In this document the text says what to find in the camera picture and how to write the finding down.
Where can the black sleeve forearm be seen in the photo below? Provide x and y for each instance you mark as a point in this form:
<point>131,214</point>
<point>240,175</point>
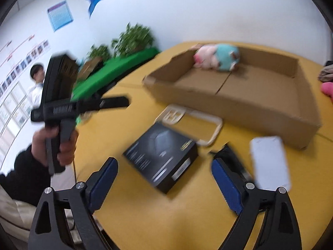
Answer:
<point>28,180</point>

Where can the blue wall poster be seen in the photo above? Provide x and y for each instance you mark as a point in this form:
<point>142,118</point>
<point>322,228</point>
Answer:
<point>59,15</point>

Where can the pink pig plush teal shirt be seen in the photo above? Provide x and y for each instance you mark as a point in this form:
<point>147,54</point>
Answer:
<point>220,57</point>

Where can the white clear phone case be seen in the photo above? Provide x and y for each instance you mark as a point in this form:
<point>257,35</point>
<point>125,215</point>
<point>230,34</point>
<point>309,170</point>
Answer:
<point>202,127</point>

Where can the potted green plant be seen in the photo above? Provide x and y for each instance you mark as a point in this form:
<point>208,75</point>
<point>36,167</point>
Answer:
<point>133,39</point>

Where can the white power bank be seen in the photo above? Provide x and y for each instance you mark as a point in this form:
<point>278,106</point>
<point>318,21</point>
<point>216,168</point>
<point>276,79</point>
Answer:
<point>270,163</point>

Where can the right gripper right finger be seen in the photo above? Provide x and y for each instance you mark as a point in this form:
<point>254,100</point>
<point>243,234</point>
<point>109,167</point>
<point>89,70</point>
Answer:
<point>279,230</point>

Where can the black sunglasses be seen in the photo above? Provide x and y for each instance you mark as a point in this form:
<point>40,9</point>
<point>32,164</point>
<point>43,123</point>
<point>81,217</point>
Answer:
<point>230,158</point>

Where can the pink strawberry bear plush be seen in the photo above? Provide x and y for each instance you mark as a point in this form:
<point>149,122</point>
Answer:
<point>327,89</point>

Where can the small potted plant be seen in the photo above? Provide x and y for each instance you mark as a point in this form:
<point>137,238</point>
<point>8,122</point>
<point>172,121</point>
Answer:
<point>101,51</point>

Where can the black charger box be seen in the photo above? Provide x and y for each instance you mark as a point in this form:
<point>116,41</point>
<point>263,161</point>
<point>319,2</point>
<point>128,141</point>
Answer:
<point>162,155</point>

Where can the small cardboard box on bench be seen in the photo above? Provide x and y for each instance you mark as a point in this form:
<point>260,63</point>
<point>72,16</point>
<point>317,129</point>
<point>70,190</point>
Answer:
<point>89,68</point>

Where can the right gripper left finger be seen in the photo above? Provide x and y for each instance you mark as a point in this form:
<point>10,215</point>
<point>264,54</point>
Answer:
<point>50,228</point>

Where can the green covered bench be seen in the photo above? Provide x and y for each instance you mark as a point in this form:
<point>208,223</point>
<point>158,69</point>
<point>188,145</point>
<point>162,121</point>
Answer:
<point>112,72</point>

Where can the person in white shirt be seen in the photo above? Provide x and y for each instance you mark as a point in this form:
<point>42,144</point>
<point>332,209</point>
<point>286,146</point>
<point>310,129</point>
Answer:
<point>37,74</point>

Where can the cardboard tray box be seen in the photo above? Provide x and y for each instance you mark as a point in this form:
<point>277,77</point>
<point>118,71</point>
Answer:
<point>268,92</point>

